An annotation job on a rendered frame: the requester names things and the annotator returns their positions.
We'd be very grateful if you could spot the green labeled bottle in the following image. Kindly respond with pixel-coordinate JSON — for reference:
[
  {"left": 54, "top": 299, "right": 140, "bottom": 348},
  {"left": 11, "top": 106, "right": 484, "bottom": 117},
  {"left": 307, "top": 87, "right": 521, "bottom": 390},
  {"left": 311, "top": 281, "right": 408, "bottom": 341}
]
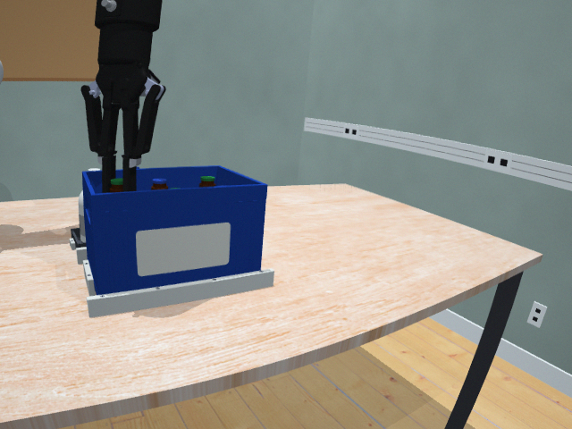
[{"left": 110, "top": 178, "right": 123, "bottom": 192}]

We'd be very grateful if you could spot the blue crate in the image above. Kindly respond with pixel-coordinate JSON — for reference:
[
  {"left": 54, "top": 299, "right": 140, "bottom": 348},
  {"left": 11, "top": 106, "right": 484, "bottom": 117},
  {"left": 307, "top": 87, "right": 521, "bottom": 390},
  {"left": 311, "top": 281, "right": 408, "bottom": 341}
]
[{"left": 83, "top": 165, "right": 268, "bottom": 295}]

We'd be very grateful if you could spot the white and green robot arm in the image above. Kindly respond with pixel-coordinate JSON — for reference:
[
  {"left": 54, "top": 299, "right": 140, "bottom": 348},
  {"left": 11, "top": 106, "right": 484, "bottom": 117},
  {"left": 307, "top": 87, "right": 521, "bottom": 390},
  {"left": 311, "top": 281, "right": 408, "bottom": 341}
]
[{"left": 95, "top": 0, "right": 162, "bottom": 32}]

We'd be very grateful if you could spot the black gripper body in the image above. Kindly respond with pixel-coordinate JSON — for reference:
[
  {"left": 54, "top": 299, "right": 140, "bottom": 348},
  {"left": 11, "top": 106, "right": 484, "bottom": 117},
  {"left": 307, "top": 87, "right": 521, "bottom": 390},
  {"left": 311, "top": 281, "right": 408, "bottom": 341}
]
[{"left": 96, "top": 25, "right": 153, "bottom": 103}]

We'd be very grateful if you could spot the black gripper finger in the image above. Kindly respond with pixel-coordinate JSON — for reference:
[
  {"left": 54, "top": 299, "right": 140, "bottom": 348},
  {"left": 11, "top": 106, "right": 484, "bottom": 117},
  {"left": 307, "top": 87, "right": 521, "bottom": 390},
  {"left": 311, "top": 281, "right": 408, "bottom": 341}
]
[
  {"left": 81, "top": 78, "right": 121, "bottom": 193},
  {"left": 120, "top": 78, "right": 166, "bottom": 192}
]

